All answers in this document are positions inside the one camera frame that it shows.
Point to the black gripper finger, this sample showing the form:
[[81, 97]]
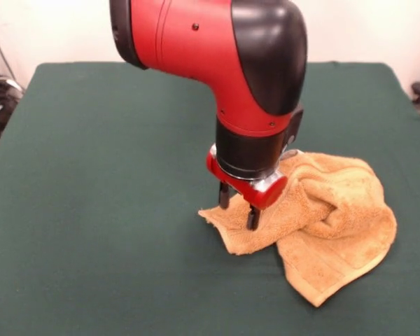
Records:
[[252, 218], [224, 197]]

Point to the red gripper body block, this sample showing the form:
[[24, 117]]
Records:
[[262, 196]]

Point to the orange terry towel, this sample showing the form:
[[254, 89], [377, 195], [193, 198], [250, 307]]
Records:
[[336, 238]]

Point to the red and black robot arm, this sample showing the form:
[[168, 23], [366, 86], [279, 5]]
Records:
[[213, 52]]

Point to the dark green table cloth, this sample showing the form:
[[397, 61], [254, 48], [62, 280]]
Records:
[[91, 210]]

